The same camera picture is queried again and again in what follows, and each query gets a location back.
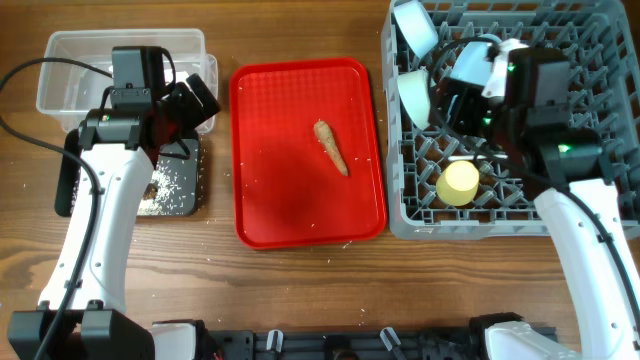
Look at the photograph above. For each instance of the small light blue bowl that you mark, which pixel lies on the small light blue bowl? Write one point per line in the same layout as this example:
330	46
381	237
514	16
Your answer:
416	27

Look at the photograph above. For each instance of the yellow plastic cup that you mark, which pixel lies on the yellow plastic cup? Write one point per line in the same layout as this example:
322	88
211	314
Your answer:
458	183

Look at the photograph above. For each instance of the large light blue plate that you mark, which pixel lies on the large light blue plate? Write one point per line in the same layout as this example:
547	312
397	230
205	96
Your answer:
471	65

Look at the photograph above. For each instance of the black plastic tray bin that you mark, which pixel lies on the black plastic tray bin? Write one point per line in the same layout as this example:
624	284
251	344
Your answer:
68	181

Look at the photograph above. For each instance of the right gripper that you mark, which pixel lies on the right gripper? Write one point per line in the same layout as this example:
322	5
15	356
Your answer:
466	97

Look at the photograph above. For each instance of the clear plastic waste bin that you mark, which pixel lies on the clear plastic waste bin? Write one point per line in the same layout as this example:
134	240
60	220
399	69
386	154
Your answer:
66	93

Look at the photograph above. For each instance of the red serving tray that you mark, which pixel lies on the red serving tray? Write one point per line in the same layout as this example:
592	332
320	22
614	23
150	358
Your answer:
287	191

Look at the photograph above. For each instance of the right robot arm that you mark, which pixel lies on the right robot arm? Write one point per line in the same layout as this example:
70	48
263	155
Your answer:
522	122

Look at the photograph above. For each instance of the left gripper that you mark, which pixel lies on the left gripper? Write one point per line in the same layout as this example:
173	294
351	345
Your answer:
194	114

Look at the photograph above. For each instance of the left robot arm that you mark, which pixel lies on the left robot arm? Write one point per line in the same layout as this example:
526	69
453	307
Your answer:
81	312

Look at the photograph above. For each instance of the light green bowl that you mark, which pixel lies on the light green bowl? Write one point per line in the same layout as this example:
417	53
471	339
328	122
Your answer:
412	87

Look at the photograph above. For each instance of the brown food lump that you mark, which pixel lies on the brown food lump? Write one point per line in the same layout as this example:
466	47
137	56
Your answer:
150	192

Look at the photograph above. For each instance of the white plastic spoon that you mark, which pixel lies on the white plastic spoon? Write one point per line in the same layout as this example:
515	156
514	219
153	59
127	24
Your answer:
476	157

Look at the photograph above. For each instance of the white rice grains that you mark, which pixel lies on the white rice grains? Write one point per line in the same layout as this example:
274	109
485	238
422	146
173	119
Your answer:
172	195

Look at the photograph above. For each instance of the grey dishwasher rack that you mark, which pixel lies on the grey dishwasher rack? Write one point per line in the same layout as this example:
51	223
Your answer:
603	94

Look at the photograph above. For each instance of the brown carrot piece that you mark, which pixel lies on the brown carrot piece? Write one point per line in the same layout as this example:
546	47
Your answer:
325	136

